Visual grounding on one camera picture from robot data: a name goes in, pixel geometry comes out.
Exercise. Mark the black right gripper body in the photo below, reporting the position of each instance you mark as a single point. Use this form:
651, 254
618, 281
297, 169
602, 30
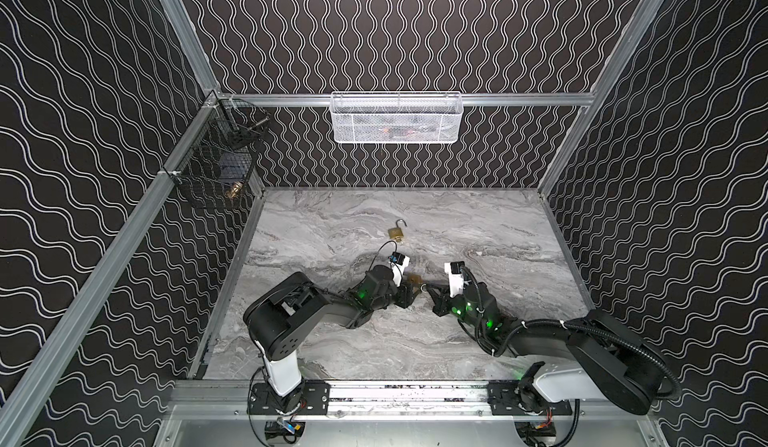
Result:
448, 300

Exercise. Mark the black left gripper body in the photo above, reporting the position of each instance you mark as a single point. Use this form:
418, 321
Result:
405, 289

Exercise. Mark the small brass padlock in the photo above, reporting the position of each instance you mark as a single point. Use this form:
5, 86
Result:
396, 233

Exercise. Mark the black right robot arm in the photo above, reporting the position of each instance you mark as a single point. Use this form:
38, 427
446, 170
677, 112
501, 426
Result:
592, 357

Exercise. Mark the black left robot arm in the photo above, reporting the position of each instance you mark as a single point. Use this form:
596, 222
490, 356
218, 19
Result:
280, 320

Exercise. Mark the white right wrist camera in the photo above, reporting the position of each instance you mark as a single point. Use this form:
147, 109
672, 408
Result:
455, 273

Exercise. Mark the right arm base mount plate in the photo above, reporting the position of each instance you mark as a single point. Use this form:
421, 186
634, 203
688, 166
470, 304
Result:
509, 399

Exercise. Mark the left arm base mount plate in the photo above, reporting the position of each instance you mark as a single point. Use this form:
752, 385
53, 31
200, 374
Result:
309, 398

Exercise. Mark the white mesh wall basket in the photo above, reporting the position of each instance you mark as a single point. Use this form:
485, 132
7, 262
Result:
392, 117

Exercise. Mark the black wire wall basket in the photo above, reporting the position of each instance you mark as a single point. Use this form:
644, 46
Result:
216, 173

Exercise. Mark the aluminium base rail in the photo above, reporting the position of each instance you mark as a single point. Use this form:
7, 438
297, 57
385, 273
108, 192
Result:
350, 401

